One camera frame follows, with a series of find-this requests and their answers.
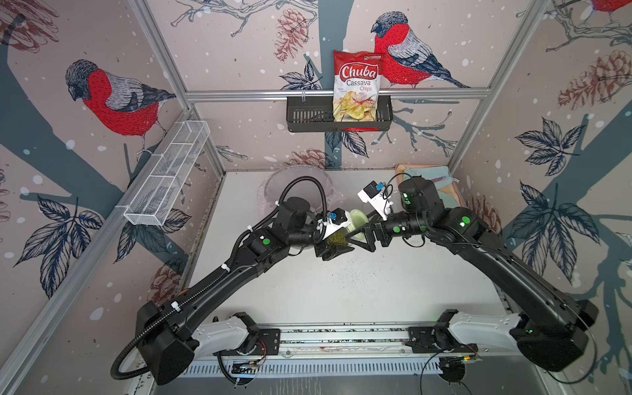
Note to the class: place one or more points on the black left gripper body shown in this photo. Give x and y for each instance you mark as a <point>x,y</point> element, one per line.
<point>324,248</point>

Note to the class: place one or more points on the pink serving tray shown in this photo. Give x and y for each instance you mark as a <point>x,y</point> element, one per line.
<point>448,201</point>

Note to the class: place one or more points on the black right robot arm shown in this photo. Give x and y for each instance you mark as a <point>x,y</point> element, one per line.
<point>552,330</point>

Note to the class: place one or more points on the white wire mesh shelf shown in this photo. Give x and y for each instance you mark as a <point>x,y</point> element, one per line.
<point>160,190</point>

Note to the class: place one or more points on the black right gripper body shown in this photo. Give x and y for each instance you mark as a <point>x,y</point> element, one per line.
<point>395,226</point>

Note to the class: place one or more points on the green lid mung bean jar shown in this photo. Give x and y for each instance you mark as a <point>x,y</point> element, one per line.
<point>358,218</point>

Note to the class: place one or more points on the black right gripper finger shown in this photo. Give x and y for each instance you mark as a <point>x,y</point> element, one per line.
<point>366,229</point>
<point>368,242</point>

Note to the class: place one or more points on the clear plastic bin liner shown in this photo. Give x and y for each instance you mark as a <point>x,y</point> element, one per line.
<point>270,190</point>

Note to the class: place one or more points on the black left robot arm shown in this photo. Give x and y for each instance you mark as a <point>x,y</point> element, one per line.
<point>164,343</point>

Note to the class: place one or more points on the dark grey wall shelf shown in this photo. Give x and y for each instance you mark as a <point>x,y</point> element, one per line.
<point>314,114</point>

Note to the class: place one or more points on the Chuba cassava chips bag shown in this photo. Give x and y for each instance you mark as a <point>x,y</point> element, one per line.
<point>356,86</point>

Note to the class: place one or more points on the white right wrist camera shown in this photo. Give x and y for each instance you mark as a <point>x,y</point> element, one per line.
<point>375,195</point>

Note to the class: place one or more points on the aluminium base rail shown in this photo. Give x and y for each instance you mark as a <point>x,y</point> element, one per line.
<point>320,341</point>

